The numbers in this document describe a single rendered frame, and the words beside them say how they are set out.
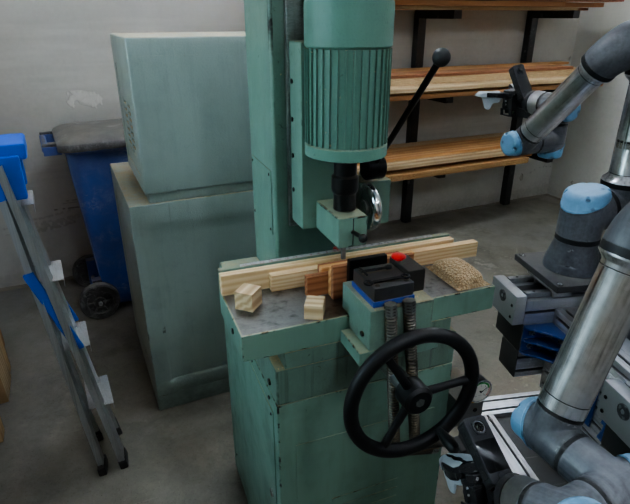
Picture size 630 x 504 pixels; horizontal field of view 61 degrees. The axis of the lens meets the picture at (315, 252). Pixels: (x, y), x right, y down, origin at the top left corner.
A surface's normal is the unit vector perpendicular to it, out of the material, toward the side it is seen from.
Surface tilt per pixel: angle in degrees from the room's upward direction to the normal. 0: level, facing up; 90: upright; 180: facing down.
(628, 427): 90
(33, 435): 0
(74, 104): 90
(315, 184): 90
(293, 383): 90
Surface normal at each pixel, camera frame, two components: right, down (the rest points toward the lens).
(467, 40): 0.42, 0.37
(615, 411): -0.99, 0.07
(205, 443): 0.00, -0.91
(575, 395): -0.32, 0.18
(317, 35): -0.68, 0.30
